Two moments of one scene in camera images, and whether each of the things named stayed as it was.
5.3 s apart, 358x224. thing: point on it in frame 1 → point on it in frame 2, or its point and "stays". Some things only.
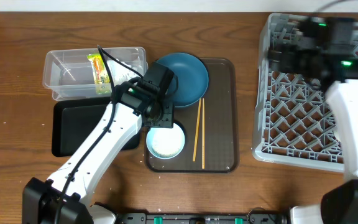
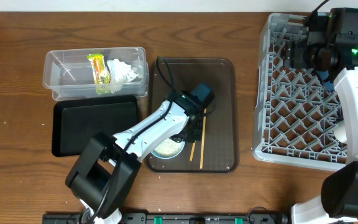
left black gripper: [167, 121] → [197, 135]
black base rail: [254, 218] stays
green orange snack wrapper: [102, 80] stays
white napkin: [120, 73] stays
